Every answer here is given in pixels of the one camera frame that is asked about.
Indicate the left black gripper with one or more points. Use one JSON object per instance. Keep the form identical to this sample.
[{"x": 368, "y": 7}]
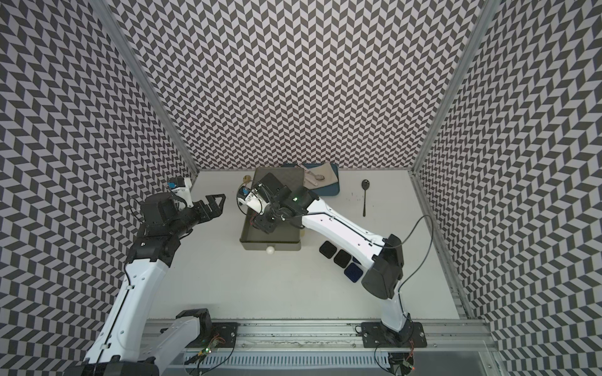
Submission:
[{"x": 216, "y": 211}]

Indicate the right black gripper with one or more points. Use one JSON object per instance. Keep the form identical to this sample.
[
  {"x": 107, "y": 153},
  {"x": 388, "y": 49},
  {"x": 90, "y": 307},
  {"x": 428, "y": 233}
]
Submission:
[{"x": 264, "y": 225}]

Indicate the grey three-drawer storage box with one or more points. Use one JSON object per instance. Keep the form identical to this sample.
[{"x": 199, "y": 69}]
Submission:
[{"x": 285, "y": 237}]

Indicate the black brooch box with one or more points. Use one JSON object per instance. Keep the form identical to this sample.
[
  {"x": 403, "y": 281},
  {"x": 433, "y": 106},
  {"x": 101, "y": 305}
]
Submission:
[
  {"x": 342, "y": 259},
  {"x": 328, "y": 250}
]

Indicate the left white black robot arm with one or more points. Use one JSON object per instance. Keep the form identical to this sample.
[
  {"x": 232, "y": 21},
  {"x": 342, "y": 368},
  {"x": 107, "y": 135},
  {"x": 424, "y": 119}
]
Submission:
[{"x": 117, "y": 349}]

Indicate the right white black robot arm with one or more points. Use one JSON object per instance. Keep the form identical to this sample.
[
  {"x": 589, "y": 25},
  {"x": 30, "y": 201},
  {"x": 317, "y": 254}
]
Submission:
[{"x": 381, "y": 257}]

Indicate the blue brooch box lower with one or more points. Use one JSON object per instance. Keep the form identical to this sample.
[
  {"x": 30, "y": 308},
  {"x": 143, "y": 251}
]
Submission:
[{"x": 353, "y": 272}]

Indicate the silver spoon on cloth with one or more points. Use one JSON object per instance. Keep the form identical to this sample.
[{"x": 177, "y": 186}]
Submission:
[{"x": 315, "y": 176}]

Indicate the beige folded cloth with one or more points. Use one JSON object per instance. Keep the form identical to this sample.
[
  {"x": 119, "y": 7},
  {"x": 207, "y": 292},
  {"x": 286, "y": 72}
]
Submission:
[{"x": 327, "y": 170}]

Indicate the teal blue tray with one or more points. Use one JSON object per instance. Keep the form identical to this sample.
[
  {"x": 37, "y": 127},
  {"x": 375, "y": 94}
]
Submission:
[{"x": 329, "y": 190}]

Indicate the black spoon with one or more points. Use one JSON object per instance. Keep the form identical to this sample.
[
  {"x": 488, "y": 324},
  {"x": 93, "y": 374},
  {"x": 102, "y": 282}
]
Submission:
[{"x": 365, "y": 186}]

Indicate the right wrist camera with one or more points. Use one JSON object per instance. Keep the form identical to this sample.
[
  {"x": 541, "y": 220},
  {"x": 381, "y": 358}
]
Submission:
[{"x": 252, "y": 199}]

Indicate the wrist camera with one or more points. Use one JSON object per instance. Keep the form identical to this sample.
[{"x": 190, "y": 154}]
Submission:
[
  {"x": 252, "y": 199},
  {"x": 181, "y": 187}
]

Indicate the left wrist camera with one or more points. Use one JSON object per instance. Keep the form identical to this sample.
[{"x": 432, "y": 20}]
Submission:
[{"x": 181, "y": 187}]

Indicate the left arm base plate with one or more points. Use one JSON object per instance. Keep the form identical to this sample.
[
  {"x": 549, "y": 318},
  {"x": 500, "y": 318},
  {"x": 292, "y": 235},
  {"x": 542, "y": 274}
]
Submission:
[{"x": 223, "y": 335}]

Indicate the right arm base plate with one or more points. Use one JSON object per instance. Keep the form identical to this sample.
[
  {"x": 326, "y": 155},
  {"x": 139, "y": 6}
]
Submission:
[{"x": 375, "y": 334}]

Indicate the aluminium front rail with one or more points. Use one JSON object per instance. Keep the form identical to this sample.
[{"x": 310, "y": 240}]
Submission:
[{"x": 344, "y": 335}]

